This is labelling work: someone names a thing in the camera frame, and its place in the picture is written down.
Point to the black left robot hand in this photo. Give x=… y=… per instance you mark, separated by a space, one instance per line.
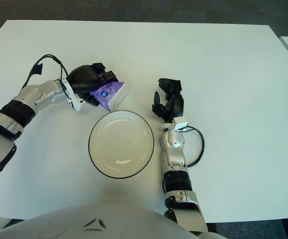
x=82 y=77

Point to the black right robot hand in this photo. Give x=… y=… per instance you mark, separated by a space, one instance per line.
x=176 y=104

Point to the purple tissue paper pack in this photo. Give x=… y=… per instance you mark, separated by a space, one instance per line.
x=111 y=95

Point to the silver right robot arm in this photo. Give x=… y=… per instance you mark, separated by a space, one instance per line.
x=176 y=159

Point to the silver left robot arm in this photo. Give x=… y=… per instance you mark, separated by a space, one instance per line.
x=12 y=112

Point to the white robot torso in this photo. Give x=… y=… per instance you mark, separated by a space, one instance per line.
x=96 y=221

